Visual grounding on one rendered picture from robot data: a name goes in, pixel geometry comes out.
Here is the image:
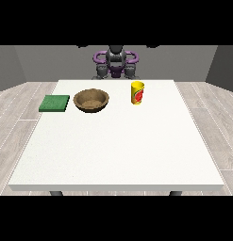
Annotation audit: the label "green square pad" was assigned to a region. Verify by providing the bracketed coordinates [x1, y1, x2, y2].
[38, 94, 71, 113]

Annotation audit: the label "yellow cup with melon print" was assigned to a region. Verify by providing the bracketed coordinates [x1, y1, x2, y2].
[130, 81, 145, 106]

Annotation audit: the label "grey robot trunk purple rings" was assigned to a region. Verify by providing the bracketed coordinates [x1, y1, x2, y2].
[92, 45, 141, 81]

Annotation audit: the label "brown wooden bowl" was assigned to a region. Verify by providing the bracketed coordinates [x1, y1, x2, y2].
[73, 88, 110, 114]

